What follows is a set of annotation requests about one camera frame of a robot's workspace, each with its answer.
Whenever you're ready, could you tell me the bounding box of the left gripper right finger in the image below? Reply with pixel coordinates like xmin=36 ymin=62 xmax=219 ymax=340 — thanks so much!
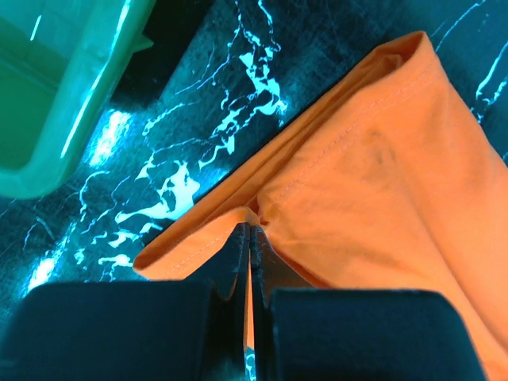
xmin=250 ymin=226 xmax=486 ymax=380

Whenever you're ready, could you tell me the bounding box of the orange t shirt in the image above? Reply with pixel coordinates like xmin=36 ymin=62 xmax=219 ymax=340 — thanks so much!
xmin=133 ymin=32 xmax=507 ymax=380

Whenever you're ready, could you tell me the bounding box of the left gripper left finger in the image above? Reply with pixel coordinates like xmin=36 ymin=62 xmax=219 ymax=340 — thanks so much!
xmin=1 ymin=223 xmax=250 ymax=380

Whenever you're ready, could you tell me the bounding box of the green plastic bin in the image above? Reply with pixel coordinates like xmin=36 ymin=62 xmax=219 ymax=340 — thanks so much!
xmin=1 ymin=0 xmax=154 ymax=199

